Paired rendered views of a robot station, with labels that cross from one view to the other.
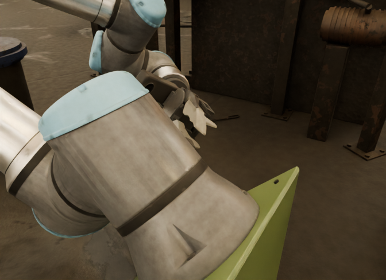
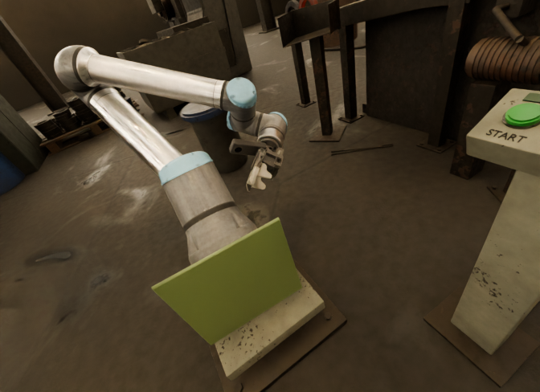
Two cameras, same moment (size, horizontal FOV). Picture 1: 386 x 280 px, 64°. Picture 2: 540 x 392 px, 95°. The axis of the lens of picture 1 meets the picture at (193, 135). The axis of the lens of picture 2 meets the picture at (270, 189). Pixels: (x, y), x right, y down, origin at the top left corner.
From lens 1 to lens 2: 0.46 m
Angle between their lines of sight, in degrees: 35
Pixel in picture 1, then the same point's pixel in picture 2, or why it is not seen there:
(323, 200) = (419, 235)
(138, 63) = (253, 125)
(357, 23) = (506, 58)
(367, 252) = (427, 288)
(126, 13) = (227, 102)
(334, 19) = (479, 55)
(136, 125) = (184, 185)
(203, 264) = (196, 256)
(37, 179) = not seen: hidden behind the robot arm
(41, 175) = not seen: hidden behind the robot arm
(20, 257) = not seen: hidden behind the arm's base
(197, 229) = (198, 240)
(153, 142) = (190, 194)
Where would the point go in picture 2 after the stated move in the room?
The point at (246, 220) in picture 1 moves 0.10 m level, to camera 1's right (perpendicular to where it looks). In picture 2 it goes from (222, 242) to (258, 255)
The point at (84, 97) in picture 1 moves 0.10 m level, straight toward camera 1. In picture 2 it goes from (165, 169) to (145, 196)
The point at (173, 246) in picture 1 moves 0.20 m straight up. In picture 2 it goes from (191, 244) to (145, 180)
